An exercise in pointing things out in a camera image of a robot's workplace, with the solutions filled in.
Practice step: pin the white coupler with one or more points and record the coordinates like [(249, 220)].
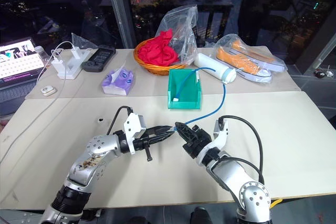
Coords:
[(173, 129)]

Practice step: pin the red cloth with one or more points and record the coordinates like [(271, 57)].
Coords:
[(157, 51)]

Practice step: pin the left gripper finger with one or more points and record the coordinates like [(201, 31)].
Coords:
[(160, 129), (162, 137)]

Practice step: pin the green plastic bin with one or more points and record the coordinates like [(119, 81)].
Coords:
[(189, 95)]

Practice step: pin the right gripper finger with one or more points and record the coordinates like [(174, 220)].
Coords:
[(187, 137), (183, 127)]

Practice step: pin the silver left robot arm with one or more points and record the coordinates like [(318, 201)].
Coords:
[(86, 163)]

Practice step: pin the purple tissue pack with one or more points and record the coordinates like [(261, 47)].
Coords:
[(119, 81)]

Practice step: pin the white earbuds case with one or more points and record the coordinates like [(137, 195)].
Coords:
[(48, 90)]

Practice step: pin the orange wicker basket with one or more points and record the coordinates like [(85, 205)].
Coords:
[(153, 68)]

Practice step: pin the grey window frame post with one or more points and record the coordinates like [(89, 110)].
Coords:
[(120, 11)]

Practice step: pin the dark rounded shape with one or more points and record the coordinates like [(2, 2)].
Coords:
[(200, 216)]

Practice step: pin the white charger adapter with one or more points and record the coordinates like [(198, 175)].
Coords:
[(75, 52), (58, 64)]

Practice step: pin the clear water bottle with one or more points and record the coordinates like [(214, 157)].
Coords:
[(42, 54)]

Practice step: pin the black handheld game console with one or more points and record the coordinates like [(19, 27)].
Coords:
[(98, 58)]

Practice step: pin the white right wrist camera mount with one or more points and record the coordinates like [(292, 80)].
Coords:
[(221, 136)]

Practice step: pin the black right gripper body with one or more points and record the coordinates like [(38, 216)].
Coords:
[(200, 141)]

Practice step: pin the clear plastic bag with items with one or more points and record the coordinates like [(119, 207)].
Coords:
[(181, 24)]

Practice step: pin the white power strip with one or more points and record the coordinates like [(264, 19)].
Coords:
[(72, 68)]

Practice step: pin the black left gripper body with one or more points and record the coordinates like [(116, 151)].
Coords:
[(143, 143)]

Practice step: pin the orange sneakers in bag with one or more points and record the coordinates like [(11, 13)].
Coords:
[(228, 41)]

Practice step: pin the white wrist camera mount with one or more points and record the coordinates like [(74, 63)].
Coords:
[(132, 127), (221, 136)]

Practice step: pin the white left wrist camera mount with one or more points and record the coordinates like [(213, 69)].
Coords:
[(132, 127)]

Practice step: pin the orange canvas sneaker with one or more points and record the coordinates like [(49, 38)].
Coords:
[(241, 65), (262, 57)]

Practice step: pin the open laptop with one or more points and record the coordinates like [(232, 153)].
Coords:
[(18, 64)]

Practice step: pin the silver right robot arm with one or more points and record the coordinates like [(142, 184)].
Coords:
[(231, 174)]

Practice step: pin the white cylindrical bottle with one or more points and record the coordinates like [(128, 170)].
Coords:
[(210, 65)]

